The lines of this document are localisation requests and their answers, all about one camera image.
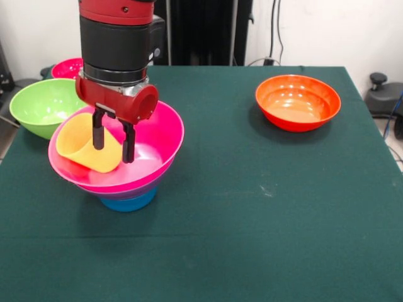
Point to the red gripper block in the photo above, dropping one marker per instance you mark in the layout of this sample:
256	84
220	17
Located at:
107	99

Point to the pale yellow translucent cup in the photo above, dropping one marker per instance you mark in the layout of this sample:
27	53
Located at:
78	144

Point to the large pink bowl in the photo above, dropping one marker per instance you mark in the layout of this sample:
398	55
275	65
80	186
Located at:
157	141

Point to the purple bowl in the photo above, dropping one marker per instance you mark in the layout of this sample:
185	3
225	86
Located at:
148	192

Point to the large green bowl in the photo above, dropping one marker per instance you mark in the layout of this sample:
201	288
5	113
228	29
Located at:
41	107

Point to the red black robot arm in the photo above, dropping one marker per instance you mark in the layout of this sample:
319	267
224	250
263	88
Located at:
113	44

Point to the blue bowl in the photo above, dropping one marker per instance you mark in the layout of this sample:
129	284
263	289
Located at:
127	204

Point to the small pink-red bowl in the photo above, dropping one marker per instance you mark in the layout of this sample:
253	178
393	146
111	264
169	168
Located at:
66	69

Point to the black grey floor stand base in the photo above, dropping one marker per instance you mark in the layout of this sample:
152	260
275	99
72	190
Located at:
384	97
23	81

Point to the dark green table cloth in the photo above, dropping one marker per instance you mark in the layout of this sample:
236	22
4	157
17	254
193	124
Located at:
201	258

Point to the orange bowl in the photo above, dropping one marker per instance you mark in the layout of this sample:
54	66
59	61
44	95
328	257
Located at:
296	107

